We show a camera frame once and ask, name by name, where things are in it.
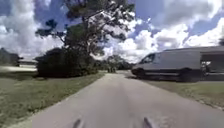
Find row of distant trees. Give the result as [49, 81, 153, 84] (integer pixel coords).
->
[94, 54, 134, 74]

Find grey paved path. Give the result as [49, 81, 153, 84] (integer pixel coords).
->
[6, 72, 224, 128]

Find tall leaning tree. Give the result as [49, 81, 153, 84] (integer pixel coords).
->
[35, 0, 136, 58]

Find large dark bush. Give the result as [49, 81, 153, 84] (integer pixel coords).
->
[34, 47, 99, 79]

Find white van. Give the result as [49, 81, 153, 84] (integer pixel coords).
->
[130, 49, 203, 83]

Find robot's own part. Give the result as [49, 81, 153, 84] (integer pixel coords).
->
[143, 117, 154, 128]
[72, 118, 84, 128]

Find low building with pale roof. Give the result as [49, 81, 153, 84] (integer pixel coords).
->
[18, 58, 38, 68]

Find grass field with dry patches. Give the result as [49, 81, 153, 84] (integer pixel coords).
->
[0, 70, 107, 128]

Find green grass verge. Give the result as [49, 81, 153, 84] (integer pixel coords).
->
[139, 79, 224, 111]

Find pale road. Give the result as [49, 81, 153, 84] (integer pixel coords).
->
[0, 65, 37, 73]

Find dark distant tree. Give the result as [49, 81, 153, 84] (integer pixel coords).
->
[0, 47, 20, 67]

